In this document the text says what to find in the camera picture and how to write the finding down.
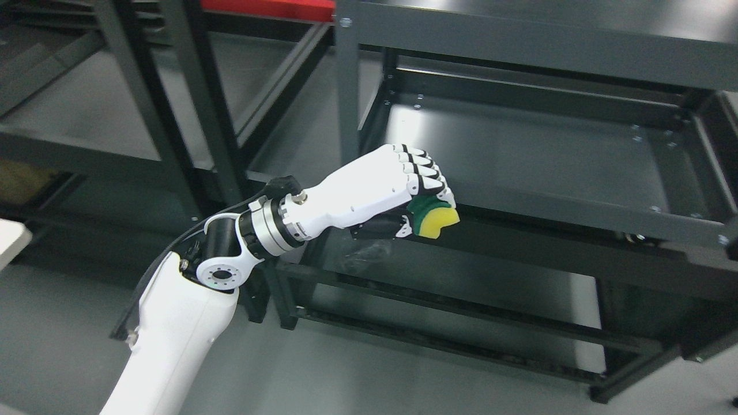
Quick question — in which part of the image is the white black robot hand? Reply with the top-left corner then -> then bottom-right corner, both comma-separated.
284,144 -> 458,240

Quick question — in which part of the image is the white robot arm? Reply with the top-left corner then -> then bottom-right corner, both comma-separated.
100,176 -> 302,414

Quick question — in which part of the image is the red bar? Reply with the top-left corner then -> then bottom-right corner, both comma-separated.
201,1 -> 336,22

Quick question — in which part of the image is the grey metal shelf cart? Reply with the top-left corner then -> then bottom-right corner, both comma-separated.
267,1 -> 736,403

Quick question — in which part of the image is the green yellow sponge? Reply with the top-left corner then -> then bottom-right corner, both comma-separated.
406,195 -> 460,239

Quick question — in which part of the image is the black metal shelf rack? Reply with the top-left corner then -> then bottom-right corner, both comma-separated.
0,0 -> 335,341

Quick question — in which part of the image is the white long table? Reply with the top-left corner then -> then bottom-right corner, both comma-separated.
1,218 -> 32,270

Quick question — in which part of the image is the clear plastic bag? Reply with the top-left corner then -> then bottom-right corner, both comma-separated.
336,239 -> 392,274

